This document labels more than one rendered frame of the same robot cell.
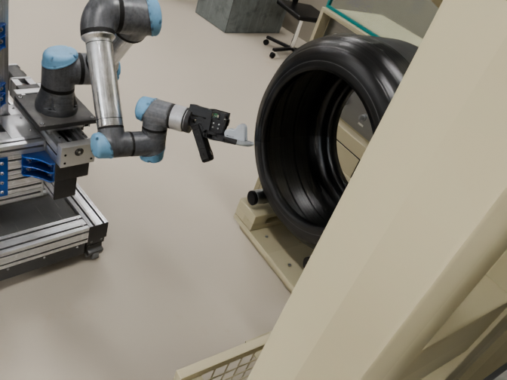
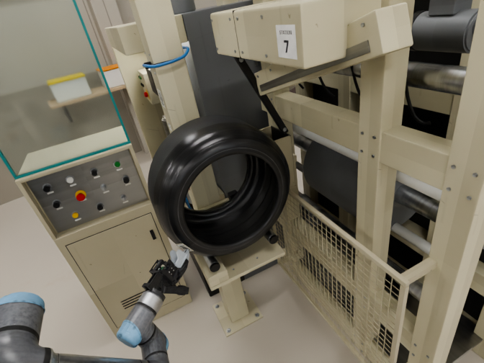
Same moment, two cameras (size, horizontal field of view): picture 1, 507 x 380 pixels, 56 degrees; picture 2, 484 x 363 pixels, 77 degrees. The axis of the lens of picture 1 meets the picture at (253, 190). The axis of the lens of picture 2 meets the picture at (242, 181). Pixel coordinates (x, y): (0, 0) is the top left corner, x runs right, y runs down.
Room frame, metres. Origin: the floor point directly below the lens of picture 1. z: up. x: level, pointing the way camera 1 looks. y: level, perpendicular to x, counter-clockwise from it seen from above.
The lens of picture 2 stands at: (0.59, 0.73, 1.81)
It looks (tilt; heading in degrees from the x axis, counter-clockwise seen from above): 31 degrees down; 296
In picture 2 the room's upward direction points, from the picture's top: 11 degrees counter-clockwise
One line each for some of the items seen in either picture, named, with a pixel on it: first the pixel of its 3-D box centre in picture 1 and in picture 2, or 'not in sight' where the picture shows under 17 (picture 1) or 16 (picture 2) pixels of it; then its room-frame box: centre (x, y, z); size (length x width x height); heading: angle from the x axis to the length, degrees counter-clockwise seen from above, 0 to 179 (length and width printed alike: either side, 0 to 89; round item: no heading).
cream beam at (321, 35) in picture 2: not in sight; (279, 28); (0.89, -0.35, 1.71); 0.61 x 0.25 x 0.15; 136
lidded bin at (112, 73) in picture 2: not in sight; (117, 75); (3.66, -2.49, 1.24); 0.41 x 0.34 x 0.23; 55
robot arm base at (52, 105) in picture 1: (56, 96); not in sight; (1.52, 0.81, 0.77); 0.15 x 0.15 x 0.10
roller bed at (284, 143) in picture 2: not in sight; (271, 159); (1.08, -0.65, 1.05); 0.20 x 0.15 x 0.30; 136
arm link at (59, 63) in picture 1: (61, 67); not in sight; (1.52, 0.81, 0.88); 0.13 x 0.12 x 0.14; 135
